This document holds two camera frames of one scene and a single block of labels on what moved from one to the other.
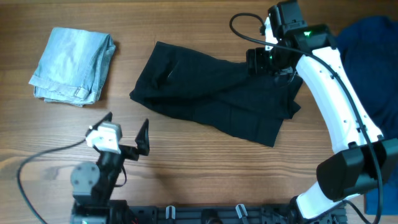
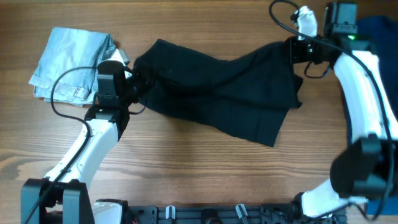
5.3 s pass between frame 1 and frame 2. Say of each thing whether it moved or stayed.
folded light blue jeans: stayed
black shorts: stayed
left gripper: moved
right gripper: moved
